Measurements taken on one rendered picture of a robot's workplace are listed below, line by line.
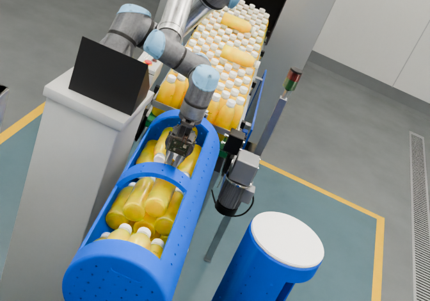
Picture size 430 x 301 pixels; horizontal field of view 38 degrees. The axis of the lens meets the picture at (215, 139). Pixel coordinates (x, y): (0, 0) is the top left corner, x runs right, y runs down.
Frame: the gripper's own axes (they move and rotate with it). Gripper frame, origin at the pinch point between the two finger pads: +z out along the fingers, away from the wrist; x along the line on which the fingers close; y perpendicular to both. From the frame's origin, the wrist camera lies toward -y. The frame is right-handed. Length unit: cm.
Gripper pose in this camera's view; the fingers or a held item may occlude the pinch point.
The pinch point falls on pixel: (171, 164)
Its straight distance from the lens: 196.1
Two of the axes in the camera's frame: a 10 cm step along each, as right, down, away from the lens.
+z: -3.4, 8.0, 4.9
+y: -1.6, 4.6, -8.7
